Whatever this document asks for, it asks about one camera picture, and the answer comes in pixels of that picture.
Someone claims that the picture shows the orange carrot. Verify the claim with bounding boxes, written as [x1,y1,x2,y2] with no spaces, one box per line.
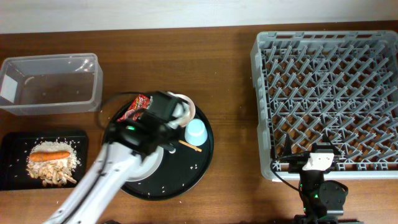
[29,151,70,162]

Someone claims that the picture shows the white dinner plate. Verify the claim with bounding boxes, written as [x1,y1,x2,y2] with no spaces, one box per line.
[127,146,164,182]

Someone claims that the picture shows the clear plastic bin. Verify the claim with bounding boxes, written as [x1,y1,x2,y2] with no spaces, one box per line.
[1,53,103,116]

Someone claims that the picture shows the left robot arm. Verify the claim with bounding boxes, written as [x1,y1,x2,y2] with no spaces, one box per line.
[46,91,191,223]

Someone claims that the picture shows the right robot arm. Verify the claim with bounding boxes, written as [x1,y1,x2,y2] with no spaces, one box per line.
[279,134,348,224]

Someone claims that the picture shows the round black serving tray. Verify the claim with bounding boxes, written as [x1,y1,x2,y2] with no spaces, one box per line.
[121,105,214,201]

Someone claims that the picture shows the red snack wrapper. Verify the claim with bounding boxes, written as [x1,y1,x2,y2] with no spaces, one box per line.
[117,95,152,122]

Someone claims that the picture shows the wooden chopstick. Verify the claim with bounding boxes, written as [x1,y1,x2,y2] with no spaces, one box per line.
[178,140,202,152]

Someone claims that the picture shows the light blue cup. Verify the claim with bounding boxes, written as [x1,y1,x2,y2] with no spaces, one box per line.
[185,119,208,146]

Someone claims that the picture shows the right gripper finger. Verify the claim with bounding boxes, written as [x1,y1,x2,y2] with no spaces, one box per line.
[282,133,293,156]
[320,131,341,156]

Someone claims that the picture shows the rice and food scraps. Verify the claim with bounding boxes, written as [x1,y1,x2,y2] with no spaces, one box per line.
[25,141,81,187]

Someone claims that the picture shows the pink shallow bowl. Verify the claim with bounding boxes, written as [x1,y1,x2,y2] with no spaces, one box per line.
[170,93,196,127]

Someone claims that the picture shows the black rectangular tray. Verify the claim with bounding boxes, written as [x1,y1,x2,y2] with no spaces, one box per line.
[1,130,88,190]

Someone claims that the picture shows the grey dishwasher rack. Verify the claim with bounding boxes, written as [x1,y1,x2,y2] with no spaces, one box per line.
[250,30,397,181]

